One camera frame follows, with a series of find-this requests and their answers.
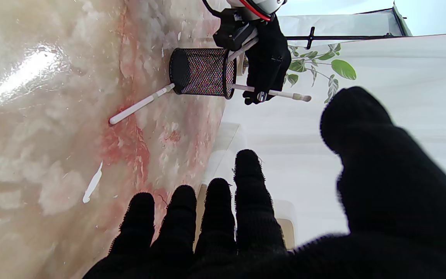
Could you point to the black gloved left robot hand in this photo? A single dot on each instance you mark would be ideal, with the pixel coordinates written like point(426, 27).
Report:
point(269, 62)

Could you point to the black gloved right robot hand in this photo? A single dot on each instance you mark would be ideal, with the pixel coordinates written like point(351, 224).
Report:
point(393, 201)

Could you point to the white slim makeup brush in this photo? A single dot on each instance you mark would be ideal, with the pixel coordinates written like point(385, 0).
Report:
point(242, 49)
point(138, 106)
point(285, 94)
point(252, 35)

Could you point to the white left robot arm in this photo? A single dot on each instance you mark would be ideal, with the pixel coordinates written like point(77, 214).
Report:
point(261, 6)

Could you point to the black mesh brush holder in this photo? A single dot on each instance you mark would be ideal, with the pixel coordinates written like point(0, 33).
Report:
point(199, 71)

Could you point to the large-leaf green houseplant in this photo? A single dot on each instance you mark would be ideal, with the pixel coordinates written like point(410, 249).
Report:
point(343, 69)

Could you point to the black framed diffuser panel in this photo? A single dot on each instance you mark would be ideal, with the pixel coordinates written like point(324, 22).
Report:
point(343, 37)

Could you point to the sheer white curtain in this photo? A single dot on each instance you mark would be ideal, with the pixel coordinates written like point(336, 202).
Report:
point(401, 77)

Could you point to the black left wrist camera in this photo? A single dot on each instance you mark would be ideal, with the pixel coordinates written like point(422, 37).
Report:
point(232, 33)

